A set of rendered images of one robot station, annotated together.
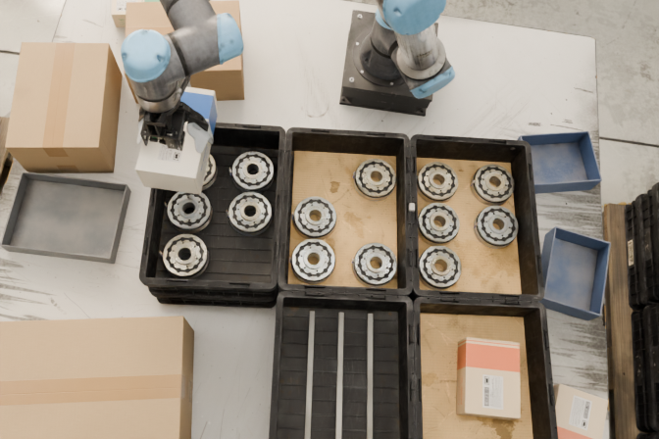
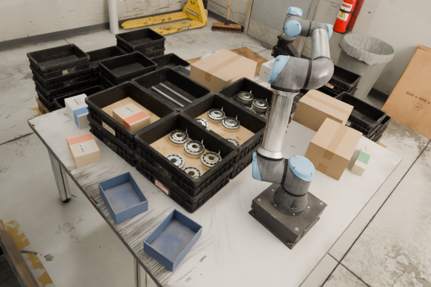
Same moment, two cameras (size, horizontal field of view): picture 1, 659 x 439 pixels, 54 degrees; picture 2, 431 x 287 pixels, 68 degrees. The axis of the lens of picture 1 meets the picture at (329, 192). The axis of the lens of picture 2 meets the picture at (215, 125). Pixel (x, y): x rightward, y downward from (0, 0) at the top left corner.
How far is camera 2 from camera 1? 184 cm
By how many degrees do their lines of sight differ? 68
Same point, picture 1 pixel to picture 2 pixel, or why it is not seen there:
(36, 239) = not seen: hidden behind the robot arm
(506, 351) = (133, 121)
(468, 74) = (258, 252)
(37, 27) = (401, 211)
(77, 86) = (326, 107)
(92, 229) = not seen: hidden behind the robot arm
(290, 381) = (186, 95)
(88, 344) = (236, 68)
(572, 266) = (124, 206)
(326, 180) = (242, 138)
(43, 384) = (233, 60)
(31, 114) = (321, 96)
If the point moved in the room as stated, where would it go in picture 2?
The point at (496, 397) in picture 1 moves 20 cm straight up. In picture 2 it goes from (125, 110) to (123, 77)
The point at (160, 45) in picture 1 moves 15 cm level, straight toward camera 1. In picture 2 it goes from (294, 9) to (264, 2)
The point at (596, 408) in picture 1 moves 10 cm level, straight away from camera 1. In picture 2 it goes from (78, 152) to (60, 164)
